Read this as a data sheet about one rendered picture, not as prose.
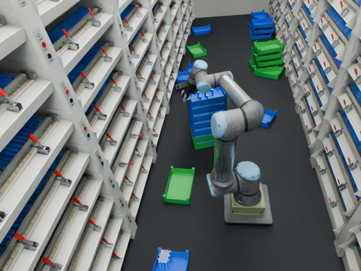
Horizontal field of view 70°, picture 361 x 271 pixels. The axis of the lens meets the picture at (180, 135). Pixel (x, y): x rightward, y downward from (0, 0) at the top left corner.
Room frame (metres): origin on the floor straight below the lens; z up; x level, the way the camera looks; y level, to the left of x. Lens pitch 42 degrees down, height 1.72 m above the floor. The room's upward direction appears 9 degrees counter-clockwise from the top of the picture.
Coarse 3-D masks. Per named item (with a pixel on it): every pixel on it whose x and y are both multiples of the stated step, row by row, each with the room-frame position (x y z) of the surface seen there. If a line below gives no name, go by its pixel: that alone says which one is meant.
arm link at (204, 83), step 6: (198, 72) 1.50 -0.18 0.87; (204, 72) 1.49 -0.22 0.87; (198, 78) 1.46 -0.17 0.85; (204, 78) 1.44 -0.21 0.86; (210, 78) 1.44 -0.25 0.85; (198, 84) 1.42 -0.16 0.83; (204, 84) 1.40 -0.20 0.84; (210, 84) 1.41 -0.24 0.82; (198, 90) 1.42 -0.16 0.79; (204, 90) 1.41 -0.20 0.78
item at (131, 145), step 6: (132, 120) 1.57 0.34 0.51; (138, 120) 1.58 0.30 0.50; (138, 126) 1.51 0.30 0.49; (138, 132) 1.45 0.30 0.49; (132, 138) 1.39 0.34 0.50; (120, 144) 1.33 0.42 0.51; (132, 144) 1.33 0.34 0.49; (126, 150) 1.27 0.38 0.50; (132, 150) 1.28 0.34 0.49; (126, 156) 1.22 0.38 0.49; (114, 162) 1.17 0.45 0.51; (126, 162) 1.17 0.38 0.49; (120, 168) 1.12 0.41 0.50; (126, 168) 1.14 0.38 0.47; (120, 174) 1.07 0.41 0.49; (120, 180) 1.03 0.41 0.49; (120, 186) 1.02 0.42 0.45
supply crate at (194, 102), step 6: (216, 90) 1.83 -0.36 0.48; (222, 90) 1.77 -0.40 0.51; (192, 96) 1.80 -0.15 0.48; (210, 96) 1.76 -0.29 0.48; (216, 96) 1.75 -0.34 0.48; (222, 96) 1.67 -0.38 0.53; (192, 102) 1.66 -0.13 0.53; (198, 102) 1.66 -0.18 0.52; (204, 102) 1.66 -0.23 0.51; (210, 102) 1.66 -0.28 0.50; (216, 102) 1.67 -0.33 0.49
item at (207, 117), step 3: (189, 111) 1.75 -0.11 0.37; (189, 114) 1.76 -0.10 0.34; (192, 117) 1.66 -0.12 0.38; (195, 117) 1.66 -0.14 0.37; (198, 117) 1.66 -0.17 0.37; (201, 117) 1.66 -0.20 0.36; (204, 117) 1.66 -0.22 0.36; (207, 117) 1.66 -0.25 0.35; (210, 117) 1.66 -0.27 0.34; (192, 120) 1.66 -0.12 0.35; (195, 120) 1.66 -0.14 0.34; (198, 120) 1.66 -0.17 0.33; (201, 120) 1.66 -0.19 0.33; (204, 120) 1.66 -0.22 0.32
